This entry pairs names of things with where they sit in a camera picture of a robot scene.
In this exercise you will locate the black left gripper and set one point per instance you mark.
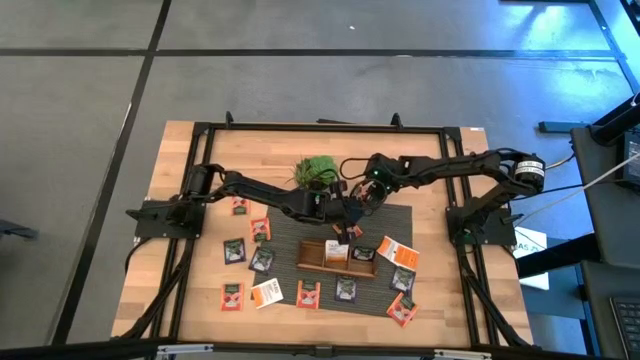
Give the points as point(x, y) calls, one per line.
point(342, 212)

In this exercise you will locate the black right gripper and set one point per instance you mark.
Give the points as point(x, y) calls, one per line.
point(380, 175)

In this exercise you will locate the white orange Tazo tea packet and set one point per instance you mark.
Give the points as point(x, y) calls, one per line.
point(405, 257)
point(336, 251)
point(266, 293)

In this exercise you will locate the potted green succulent plant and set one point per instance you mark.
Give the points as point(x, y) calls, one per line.
point(315, 170)

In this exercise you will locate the wooden tea organizer tray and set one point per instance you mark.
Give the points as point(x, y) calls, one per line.
point(310, 255)

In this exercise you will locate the grey woven placemat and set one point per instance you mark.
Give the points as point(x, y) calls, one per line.
point(372, 300)

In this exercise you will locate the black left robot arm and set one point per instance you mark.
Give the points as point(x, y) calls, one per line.
point(265, 195)

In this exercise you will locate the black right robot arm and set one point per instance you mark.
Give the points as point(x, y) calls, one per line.
point(450, 165)

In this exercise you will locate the white paper sign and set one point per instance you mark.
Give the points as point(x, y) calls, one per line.
point(531, 242)

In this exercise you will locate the blue-grey metal bar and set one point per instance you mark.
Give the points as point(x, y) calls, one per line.
point(555, 127)

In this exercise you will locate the black desk leg bar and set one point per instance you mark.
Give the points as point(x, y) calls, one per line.
point(560, 257)

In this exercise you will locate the dark grey desk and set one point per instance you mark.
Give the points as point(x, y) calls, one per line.
point(597, 320)
point(600, 225)

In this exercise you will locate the black slanted beam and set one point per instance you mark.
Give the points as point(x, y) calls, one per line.
point(615, 125)

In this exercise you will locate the black keyboard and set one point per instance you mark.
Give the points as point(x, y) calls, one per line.
point(627, 325)

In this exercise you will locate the black metal crossbar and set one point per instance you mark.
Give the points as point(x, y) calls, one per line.
point(75, 354)

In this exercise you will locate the grey metal object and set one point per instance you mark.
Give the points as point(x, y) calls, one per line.
point(15, 230)

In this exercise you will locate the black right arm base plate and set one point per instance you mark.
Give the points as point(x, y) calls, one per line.
point(502, 235)

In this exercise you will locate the silver metal bracket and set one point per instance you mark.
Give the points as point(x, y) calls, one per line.
point(462, 355)
point(185, 349)

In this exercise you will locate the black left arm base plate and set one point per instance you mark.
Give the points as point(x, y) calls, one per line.
point(150, 231)

